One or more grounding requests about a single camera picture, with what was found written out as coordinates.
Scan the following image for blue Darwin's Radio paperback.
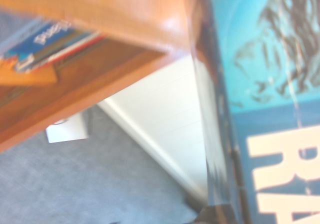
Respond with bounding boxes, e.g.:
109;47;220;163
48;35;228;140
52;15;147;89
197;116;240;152
183;0;320;224

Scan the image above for red white thin books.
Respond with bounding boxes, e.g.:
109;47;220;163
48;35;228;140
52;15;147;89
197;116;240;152
29;30;109;69

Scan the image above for orange spine book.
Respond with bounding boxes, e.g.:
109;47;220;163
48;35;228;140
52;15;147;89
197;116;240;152
0;58;59;87

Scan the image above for wooden oak bookshelf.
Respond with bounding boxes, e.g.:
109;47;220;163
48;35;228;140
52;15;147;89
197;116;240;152
0;0;195;155

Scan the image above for white flat stand base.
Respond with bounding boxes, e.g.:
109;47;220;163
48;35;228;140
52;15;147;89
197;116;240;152
45;113;90;144

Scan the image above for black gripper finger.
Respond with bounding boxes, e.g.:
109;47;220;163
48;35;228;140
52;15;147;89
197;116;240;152
194;203;236;224

